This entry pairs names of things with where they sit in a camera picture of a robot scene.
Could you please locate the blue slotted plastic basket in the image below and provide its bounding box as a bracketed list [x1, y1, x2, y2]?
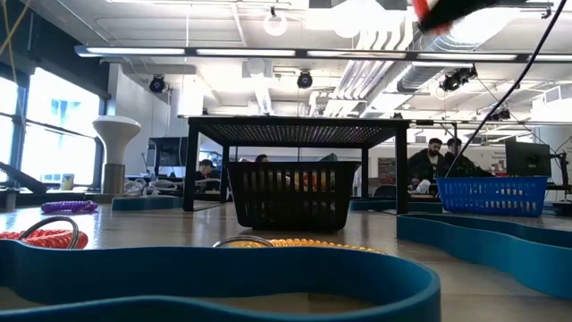
[435, 175, 550, 218]

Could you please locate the large teal rubber band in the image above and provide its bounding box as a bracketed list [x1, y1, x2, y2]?
[349, 199, 444, 215]
[0, 239, 442, 322]
[111, 194, 185, 212]
[396, 213, 572, 301]

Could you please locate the black perforated metal shelf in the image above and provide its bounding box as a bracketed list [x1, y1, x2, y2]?
[181, 115, 411, 216]

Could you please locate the purple coil wrist keychain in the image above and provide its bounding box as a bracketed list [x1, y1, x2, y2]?
[40, 199, 99, 215]

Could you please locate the red coil wrist keychain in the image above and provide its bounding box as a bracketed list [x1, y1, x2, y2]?
[0, 215, 89, 250]

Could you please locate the black ceiling spotlight cluster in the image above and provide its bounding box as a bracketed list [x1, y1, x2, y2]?
[439, 64, 479, 93]

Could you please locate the black computer monitor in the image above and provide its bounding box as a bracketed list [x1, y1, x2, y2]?
[504, 140, 553, 178]
[146, 136, 202, 181]

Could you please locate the round white pendant lamp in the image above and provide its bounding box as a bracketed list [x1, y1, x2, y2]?
[262, 5, 290, 38]

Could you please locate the overhead bar with light strips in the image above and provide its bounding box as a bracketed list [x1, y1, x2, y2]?
[73, 44, 572, 64]

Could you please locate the black slotted plastic basket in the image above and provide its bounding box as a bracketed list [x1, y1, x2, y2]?
[224, 159, 362, 233]

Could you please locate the white mushroom-shaped lamp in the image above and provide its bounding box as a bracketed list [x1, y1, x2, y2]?
[91, 114, 142, 197]

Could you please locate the black slanted bar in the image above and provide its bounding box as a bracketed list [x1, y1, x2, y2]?
[0, 161, 48, 196]

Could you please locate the silver ventilation duct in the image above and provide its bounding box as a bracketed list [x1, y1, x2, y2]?
[395, 26, 492, 94]

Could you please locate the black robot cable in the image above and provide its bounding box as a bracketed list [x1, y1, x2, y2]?
[445, 0, 569, 178]

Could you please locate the orange coil wrist keychain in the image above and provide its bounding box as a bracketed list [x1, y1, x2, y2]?
[212, 234, 386, 257]

